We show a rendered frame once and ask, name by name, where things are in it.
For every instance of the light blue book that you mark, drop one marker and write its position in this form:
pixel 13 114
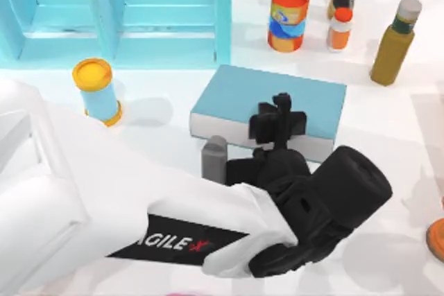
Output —
pixel 243 102

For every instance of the pale grey rounded box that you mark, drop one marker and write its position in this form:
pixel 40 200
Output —
pixel 214 159

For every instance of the olive bottle with grey cap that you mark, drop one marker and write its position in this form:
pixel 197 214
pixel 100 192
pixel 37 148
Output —
pixel 392 53

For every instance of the orange round object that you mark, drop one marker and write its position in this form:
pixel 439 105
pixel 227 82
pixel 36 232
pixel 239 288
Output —
pixel 437 238

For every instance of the light blue can yellow lids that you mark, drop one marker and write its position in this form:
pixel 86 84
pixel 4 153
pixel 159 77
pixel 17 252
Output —
pixel 98 96

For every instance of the light blue rack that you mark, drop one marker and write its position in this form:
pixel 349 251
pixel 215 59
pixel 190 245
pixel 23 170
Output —
pixel 166 15

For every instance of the small orange bottle orange cap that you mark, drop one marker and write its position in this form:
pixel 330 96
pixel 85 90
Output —
pixel 340 34

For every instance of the orange can blue yellow label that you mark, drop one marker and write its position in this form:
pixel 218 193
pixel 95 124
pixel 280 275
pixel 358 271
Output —
pixel 287 22

